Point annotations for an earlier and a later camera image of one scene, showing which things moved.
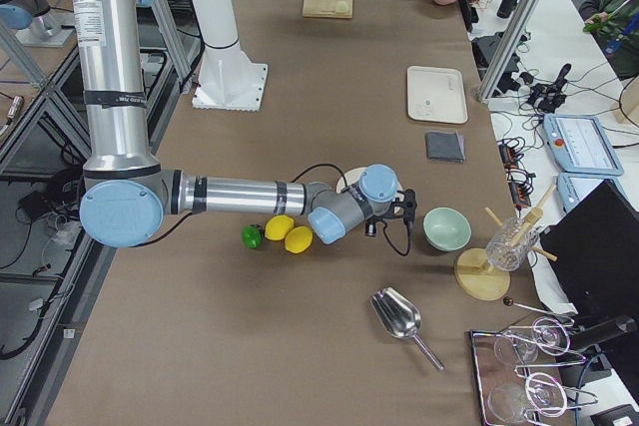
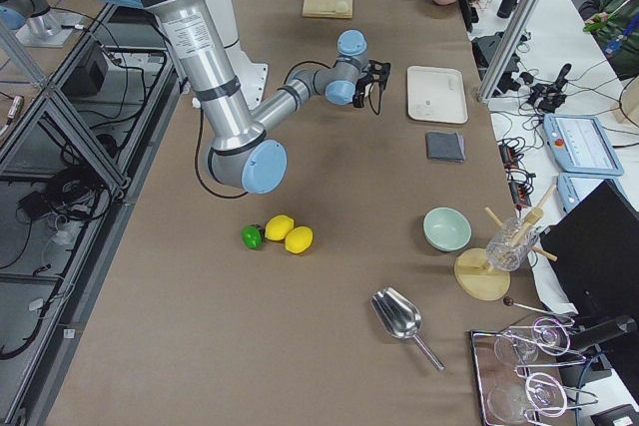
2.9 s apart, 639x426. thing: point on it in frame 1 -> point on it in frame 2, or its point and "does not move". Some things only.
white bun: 341,6 does not move
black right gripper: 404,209 -> 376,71
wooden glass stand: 474,275 does not move
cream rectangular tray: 436,94 does not move
